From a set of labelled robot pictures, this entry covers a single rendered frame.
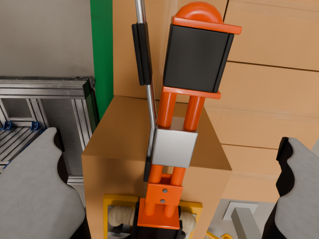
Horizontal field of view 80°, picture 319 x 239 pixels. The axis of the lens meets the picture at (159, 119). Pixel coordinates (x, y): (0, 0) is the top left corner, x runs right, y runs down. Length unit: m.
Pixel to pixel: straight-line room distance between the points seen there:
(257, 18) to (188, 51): 0.64
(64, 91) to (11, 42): 0.52
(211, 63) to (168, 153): 0.15
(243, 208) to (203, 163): 1.85
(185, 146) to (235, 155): 0.80
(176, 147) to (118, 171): 0.28
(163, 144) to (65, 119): 1.18
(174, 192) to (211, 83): 0.21
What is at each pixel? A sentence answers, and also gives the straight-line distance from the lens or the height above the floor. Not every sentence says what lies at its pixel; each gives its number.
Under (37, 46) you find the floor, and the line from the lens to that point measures 1.57.
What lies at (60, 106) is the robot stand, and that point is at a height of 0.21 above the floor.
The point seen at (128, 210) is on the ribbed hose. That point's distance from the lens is 0.55.
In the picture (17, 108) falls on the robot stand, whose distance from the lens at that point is 1.55.
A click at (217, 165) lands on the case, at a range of 0.56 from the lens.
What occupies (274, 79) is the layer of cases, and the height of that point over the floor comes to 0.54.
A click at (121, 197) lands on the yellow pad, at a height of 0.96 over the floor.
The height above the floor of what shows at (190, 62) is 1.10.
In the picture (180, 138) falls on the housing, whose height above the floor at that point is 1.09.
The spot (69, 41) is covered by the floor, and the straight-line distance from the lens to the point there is 1.46.
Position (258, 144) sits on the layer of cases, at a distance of 1.08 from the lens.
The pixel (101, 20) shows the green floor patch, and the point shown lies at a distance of 1.37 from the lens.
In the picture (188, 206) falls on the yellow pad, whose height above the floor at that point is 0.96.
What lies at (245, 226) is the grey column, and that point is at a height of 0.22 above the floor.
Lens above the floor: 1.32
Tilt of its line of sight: 61 degrees down
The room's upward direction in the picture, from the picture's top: 179 degrees counter-clockwise
